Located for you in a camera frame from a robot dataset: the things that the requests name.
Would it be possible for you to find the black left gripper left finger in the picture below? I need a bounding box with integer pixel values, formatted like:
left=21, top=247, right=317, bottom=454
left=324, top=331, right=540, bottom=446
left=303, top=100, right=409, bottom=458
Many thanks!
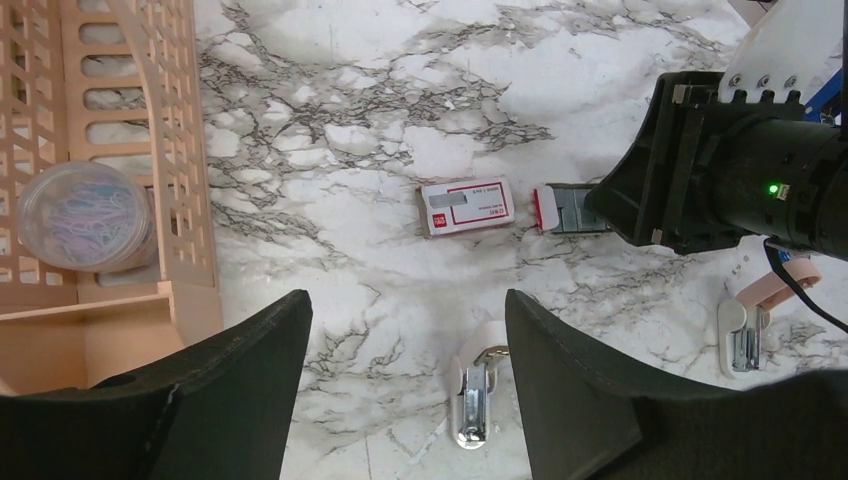
left=1, top=290, right=313, bottom=479

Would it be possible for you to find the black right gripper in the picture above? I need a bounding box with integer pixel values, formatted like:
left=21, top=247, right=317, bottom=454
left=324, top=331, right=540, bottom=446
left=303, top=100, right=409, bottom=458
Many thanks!
left=586, top=72, right=847, bottom=259

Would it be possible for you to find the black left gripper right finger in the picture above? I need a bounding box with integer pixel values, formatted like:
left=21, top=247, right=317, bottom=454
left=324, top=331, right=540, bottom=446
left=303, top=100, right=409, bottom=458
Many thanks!
left=505, top=290, right=847, bottom=479

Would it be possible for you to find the white eraser block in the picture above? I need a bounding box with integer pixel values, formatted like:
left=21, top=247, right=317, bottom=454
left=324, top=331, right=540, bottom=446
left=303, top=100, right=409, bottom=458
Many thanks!
left=449, top=321, right=510, bottom=450

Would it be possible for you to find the staple tray with staples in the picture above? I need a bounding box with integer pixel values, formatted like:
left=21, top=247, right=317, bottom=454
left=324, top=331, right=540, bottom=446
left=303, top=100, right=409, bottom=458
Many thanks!
left=534, top=183, right=612, bottom=235

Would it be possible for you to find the red white staple box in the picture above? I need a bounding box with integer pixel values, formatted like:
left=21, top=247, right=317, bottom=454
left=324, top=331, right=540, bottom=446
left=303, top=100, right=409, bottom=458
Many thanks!
left=415, top=177, right=515, bottom=238

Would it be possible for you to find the clear tape roll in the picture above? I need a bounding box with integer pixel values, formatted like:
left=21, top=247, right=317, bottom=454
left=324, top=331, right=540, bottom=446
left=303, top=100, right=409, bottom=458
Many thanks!
left=16, top=162, right=158, bottom=273

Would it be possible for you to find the orange plastic desk organizer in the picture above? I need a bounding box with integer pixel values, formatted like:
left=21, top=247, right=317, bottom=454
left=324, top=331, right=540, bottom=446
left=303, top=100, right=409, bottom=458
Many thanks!
left=1, top=1, right=223, bottom=397

